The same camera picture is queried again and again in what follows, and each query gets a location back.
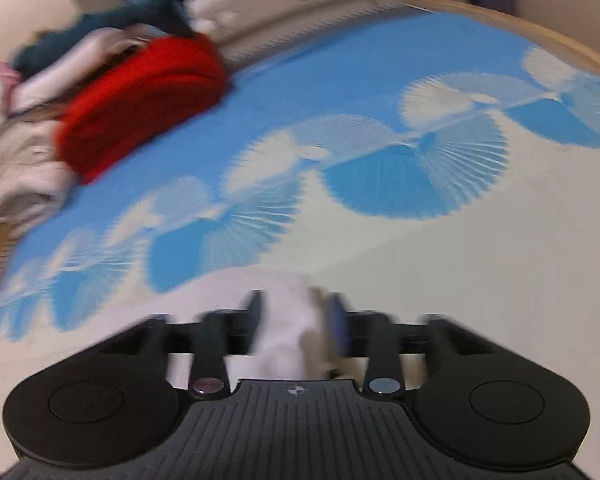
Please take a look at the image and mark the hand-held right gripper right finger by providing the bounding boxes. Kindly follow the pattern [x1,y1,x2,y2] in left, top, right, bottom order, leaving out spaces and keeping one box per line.
[325,292,501,397]

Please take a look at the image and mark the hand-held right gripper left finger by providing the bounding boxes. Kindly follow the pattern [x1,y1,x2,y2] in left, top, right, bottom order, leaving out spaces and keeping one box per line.
[97,290,265,401]

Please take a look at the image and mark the white striped hooded garment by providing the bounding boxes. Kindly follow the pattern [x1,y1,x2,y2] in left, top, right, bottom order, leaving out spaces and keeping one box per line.
[97,266,343,382]

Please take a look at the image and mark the pile of pale clothes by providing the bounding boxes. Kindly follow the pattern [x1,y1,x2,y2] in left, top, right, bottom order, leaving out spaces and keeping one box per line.
[0,27,151,133]

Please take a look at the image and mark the blue white printed blanket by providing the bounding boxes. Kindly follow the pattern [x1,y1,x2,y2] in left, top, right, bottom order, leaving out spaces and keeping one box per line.
[0,7,600,480]

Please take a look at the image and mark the red knitted cloth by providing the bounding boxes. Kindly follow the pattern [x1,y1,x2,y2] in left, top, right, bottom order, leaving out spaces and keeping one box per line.
[55,34,231,186]

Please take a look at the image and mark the cream folded blanket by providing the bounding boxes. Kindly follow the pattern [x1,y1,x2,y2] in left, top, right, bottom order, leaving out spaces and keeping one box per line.
[0,125,78,233]

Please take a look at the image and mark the grey ledge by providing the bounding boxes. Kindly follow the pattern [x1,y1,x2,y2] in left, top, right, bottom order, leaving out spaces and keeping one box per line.
[212,0,433,63]

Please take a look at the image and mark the white cloth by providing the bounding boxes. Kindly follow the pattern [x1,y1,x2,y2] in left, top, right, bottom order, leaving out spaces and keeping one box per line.
[184,0,242,37]

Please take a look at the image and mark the teal cloth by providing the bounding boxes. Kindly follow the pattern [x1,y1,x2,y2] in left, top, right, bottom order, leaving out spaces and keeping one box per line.
[11,0,193,73]

